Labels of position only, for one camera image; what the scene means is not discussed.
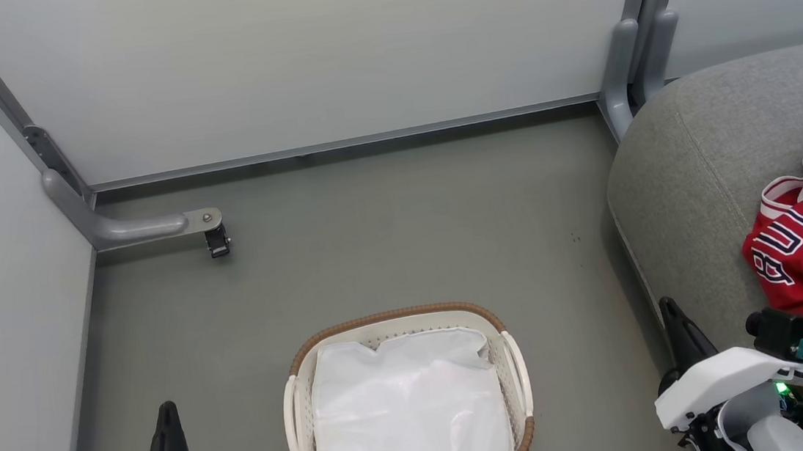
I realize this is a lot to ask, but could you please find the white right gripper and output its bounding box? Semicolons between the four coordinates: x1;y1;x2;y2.
645;283;803;451

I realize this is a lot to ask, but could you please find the white basket with brown rim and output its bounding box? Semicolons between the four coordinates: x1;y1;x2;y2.
274;295;540;451

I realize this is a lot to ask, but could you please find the grey fabric sofa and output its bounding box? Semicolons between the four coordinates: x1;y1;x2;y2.
594;42;803;451

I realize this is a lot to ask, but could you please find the black caster wheel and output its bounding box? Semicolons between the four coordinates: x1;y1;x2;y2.
203;222;232;260

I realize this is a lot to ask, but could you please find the grey curved support leg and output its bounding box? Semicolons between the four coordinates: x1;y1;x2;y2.
40;153;225;257
635;7;687;103
592;17;652;144

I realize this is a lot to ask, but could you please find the white liner sheet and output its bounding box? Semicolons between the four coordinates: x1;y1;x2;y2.
304;321;516;451

